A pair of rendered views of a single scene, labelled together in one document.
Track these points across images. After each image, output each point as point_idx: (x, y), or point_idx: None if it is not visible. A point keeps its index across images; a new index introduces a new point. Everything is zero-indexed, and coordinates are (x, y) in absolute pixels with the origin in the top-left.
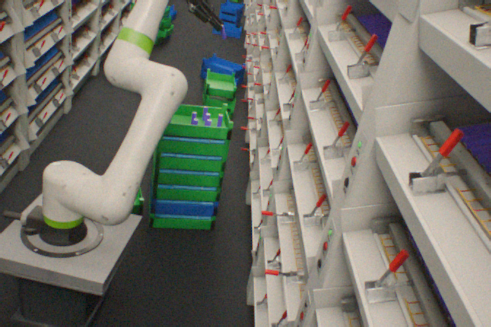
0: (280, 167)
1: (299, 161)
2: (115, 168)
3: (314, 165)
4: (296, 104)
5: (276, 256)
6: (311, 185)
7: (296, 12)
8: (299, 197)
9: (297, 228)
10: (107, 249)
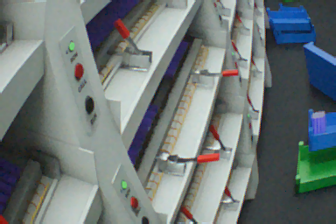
0: (143, 202)
1: (138, 52)
2: None
3: (108, 65)
4: (82, 47)
5: (192, 217)
6: (143, 36)
7: None
8: (172, 27)
9: (166, 129)
10: None
